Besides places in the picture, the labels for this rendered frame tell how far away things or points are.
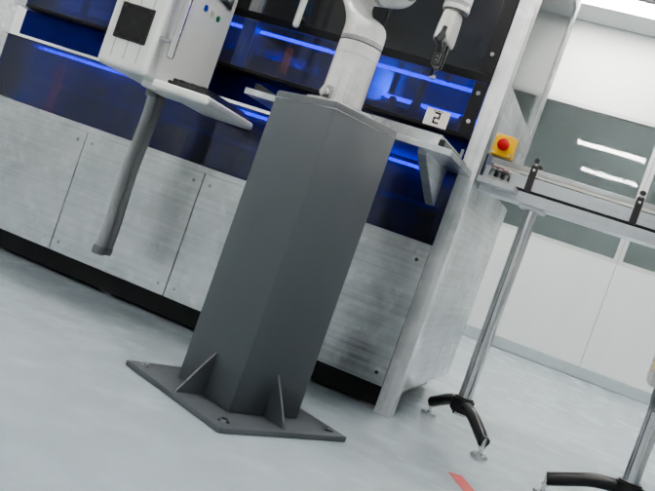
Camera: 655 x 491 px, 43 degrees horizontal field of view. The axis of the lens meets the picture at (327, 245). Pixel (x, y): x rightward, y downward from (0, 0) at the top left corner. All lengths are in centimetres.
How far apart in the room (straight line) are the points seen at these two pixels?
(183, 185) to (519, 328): 471
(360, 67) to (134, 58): 80
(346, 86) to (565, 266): 531
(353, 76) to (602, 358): 542
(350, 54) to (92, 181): 145
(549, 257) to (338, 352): 467
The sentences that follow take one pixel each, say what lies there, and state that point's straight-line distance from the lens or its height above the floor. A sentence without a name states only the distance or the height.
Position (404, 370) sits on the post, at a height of 17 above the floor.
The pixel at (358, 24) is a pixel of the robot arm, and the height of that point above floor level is 109.
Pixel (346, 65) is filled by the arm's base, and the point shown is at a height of 97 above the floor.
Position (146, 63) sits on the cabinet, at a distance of 270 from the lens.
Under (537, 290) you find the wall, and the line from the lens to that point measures 737.
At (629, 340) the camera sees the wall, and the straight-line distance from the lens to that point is 736.
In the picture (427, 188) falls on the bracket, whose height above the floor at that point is 77.
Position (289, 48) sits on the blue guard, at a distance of 310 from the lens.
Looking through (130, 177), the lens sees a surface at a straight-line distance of 305.
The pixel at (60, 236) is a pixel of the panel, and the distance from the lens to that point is 342.
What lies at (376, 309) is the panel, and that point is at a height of 33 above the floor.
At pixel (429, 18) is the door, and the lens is 300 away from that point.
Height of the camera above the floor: 57
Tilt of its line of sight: 2 degrees down
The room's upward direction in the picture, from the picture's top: 19 degrees clockwise
